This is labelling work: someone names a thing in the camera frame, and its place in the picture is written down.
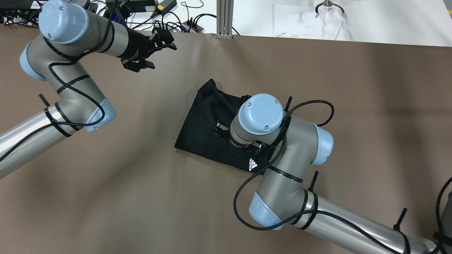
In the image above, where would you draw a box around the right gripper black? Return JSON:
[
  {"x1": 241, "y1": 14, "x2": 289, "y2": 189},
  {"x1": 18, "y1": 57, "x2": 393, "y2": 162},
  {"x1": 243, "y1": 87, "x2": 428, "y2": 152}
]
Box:
[{"x1": 211, "y1": 121, "x2": 265, "y2": 155}]

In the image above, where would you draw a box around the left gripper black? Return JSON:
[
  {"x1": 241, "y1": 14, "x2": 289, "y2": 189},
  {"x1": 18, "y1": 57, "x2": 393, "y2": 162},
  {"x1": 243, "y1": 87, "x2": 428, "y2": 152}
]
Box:
[{"x1": 121, "y1": 28, "x2": 177, "y2": 73}]

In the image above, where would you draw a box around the black printed t-shirt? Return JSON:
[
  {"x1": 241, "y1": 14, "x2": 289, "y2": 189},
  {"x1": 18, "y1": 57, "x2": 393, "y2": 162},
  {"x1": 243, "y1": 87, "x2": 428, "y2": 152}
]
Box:
[{"x1": 174, "y1": 79, "x2": 275, "y2": 173}]

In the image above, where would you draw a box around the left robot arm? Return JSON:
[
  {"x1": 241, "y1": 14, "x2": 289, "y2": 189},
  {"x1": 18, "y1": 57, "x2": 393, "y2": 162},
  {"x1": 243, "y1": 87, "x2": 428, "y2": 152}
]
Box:
[{"x1": 1, "y1": 0, "x2": 177, "y2": 177}]

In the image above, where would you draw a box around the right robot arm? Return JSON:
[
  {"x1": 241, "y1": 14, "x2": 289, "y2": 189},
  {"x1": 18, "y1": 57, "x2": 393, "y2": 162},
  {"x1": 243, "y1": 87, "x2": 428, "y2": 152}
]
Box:
[{"x1": 213, "y1": 93, "x2": 451, "y2": 254}]

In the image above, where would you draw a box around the power strip with plugs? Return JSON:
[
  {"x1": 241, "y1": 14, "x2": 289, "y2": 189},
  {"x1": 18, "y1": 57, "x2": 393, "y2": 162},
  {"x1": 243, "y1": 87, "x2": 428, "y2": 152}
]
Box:
[{"x1": 153, "y1": 20, "x2": 204, "y2": 34}]

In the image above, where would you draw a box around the black power adapter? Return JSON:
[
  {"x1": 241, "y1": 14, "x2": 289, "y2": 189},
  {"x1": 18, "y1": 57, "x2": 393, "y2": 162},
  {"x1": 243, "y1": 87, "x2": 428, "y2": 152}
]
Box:
[{"x1": 119, "y1": 0, "x2": 156, "y2": 13}]

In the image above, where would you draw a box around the white paper sheet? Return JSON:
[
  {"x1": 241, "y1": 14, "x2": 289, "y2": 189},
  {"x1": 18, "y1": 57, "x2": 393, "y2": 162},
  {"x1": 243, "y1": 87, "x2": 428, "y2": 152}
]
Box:
[{"x1": 272, "y1": 4, "x2": 347, "y2": 41}]

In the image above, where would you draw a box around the reacher grabber tool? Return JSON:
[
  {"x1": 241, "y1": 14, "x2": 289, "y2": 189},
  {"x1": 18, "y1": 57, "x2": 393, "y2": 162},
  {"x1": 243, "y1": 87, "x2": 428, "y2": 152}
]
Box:
[{"x1": 315, "y1": 0, "x2": 347, "y2": 19}]

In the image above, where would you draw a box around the aluminium frame cage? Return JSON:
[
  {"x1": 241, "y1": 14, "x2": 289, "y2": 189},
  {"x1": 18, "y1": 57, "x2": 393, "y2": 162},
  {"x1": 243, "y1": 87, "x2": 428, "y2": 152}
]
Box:
[{"x1": 216, "y1": 0, "x2": 234, "y2": 39}]

